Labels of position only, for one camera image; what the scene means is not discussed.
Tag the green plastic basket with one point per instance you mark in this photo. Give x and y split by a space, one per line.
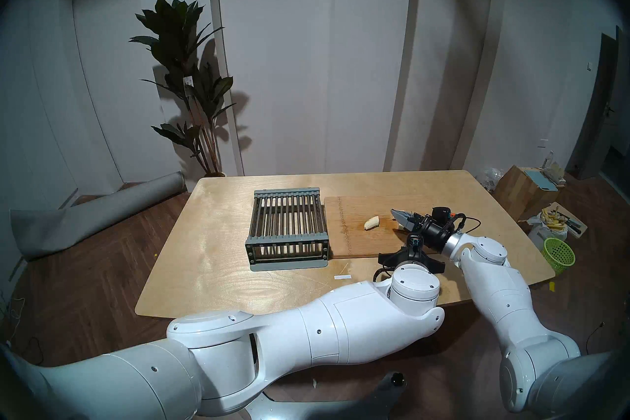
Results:
558 254

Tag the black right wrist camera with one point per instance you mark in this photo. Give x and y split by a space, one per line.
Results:
441 213

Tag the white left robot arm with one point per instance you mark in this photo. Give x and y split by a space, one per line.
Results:
295 340

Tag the white plastic bag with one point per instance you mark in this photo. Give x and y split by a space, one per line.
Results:
488 178

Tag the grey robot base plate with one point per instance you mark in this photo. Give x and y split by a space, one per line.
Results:
305 411

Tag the rolled grey floor mat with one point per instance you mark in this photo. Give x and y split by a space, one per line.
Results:
98 215

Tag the light blue plastic board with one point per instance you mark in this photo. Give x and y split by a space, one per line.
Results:
539 178

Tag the short peeled banana piece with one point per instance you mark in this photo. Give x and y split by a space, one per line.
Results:
371 223

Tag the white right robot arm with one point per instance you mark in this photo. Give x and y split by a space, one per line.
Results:
502 291

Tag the clear water bottle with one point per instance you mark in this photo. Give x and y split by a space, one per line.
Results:
549 159

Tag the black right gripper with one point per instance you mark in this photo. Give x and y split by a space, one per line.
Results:
433 232

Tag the tall green potted plant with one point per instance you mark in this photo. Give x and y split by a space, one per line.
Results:
172 25

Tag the yellow banana peels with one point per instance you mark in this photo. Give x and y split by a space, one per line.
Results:
551 218

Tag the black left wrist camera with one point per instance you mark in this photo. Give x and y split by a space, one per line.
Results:
415 242

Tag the brown open door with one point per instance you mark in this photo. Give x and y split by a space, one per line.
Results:
595 119

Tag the white trash bag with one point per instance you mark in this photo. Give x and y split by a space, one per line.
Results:
539 234

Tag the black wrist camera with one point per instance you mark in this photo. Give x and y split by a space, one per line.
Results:
415 242
441 213

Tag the grey metal dish rack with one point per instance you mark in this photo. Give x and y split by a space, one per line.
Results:
285 191

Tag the wooden box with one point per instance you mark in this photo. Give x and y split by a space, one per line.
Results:
512 192

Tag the wooden cutting board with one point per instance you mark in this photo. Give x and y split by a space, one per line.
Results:
354 237

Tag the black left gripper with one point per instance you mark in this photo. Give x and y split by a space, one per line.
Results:
413 257

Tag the small wooden tray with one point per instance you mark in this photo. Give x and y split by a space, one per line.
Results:
576 227

